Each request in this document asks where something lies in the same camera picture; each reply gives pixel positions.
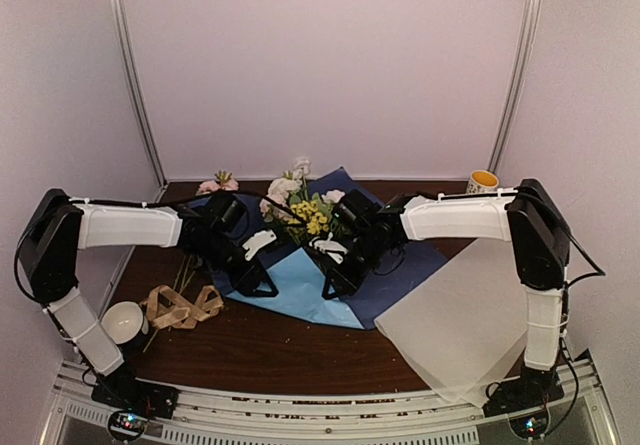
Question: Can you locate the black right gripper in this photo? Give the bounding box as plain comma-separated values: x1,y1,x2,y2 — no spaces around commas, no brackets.
323,233,393,298

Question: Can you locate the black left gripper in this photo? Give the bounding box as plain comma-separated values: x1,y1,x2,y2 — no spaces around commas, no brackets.
194,233,278,297

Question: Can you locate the blue wrapping paper sheet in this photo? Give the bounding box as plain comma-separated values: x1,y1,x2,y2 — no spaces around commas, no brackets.
207,166,450,331

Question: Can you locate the yellow fake flower bunch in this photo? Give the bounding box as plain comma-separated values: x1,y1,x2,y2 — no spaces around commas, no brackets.
287,200,332,237

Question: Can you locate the white fake flower long stem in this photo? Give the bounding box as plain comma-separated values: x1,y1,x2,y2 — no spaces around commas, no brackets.
267,156,311,204

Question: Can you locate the pale rose leafy stem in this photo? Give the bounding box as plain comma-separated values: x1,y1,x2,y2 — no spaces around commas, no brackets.
311,189,345,216

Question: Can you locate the pink fake rose stem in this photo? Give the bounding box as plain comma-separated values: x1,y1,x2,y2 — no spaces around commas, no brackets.
260,191,291,225

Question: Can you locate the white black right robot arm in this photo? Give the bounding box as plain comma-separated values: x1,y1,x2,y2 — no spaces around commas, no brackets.
310,179,576,407

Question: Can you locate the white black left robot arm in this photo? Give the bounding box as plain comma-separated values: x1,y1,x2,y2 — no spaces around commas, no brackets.
14,188,278,409

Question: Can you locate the beige ribbon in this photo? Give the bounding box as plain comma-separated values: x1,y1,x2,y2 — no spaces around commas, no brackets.
139,285,224,330

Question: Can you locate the pink rose bunch with leaves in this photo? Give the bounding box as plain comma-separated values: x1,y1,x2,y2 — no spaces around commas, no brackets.
175,170,239,286

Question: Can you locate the white translucent paper sheet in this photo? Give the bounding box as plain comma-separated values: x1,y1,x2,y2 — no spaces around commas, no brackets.
375,239,527,407

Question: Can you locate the white floral mug yellow inside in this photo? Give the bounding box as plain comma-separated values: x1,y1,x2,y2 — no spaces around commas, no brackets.
466,170,499,194

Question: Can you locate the aluminium front rail frame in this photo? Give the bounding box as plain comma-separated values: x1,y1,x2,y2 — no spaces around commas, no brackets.
39,359,621,445

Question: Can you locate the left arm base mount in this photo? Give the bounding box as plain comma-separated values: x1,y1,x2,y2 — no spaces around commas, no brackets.
82,362,179,444

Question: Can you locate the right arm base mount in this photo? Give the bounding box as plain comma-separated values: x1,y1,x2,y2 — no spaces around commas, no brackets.
482,366,564,441

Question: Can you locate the aluminium corner post right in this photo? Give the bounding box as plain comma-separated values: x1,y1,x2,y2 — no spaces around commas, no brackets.
488,0,543,174

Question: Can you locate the aluminium corner post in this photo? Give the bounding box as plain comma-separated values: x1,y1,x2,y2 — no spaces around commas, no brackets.
488,0,543,174
109,0,167,188

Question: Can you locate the aluminium corner post left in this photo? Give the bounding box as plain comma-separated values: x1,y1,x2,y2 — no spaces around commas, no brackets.
109,0,167,188

